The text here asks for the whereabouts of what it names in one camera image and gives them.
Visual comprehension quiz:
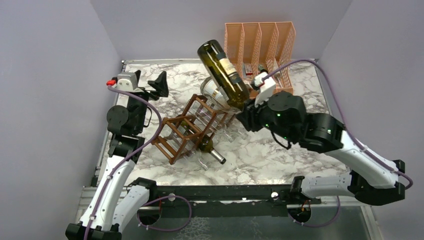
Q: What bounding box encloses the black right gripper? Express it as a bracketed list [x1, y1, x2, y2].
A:
[236, 90, 297, 143]

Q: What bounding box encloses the dark green wine bottle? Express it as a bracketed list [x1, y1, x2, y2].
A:
[197, 39, 250, 112]

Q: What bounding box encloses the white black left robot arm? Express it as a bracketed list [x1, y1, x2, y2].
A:
[65, 70, 169, 240]

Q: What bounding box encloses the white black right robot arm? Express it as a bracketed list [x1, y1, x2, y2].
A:
[236, 91, 406, 206]

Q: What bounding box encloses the brown wooden wine rack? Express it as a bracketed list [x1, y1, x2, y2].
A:
[152, 94, 235, 170]

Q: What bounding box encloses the green bottle silver cap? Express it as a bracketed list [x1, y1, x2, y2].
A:
[180, 121, 227, 165]

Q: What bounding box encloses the peach plastic file organizer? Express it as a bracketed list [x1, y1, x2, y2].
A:
[224, 21, 296, 84]

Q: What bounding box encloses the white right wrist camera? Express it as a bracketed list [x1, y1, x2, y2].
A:
[252, 71, 276, 107]

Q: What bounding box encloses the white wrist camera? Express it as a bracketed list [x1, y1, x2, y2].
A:
[106, 72, 142, 93]
[252, 71, 276, 107]

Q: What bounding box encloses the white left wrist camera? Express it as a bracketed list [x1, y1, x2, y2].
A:
[106, 72, 142, 93]

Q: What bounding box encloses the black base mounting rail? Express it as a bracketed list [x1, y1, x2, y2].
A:
[137, 184, 321, 219]

